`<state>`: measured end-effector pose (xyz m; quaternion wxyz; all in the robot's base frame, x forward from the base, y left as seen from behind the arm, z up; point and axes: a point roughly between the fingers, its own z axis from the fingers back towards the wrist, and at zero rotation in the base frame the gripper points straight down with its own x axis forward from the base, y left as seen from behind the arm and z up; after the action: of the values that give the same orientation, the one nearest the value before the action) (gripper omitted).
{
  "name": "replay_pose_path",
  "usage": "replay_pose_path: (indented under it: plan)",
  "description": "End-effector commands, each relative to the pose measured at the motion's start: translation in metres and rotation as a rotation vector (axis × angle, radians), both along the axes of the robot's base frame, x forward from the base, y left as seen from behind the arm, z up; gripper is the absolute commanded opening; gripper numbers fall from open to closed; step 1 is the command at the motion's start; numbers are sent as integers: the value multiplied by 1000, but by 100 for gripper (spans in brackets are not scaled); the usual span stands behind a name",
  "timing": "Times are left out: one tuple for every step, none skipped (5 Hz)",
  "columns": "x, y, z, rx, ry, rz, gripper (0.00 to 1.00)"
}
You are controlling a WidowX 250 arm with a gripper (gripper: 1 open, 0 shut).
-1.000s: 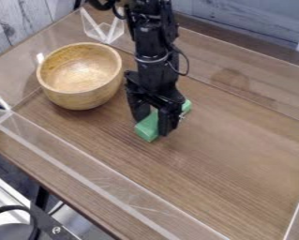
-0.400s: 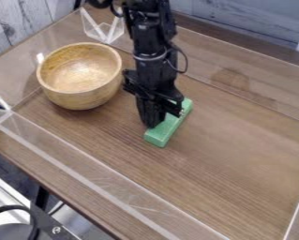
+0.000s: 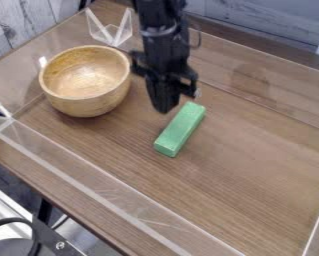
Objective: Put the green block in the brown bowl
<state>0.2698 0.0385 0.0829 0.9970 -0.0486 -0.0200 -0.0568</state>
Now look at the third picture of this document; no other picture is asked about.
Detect clear acrylic enclosure wall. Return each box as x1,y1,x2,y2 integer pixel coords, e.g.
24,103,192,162
0,14,319,256

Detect green rectangular block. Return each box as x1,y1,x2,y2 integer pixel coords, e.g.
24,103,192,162
154,102,206,158

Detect black table leg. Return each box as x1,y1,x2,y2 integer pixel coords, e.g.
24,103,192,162
37,199,53,225

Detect black metal bracket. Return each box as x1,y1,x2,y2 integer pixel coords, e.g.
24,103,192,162
32,219,87,256

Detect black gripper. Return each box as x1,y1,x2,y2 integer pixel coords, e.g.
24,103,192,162
131,29,199,113

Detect black cable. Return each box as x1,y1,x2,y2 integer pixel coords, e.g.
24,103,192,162
0,217,41,256

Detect brown wooden bowl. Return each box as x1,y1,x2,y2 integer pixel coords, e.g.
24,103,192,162
39,45,131,118

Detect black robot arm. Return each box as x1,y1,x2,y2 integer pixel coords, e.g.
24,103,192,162
130,0,202,113

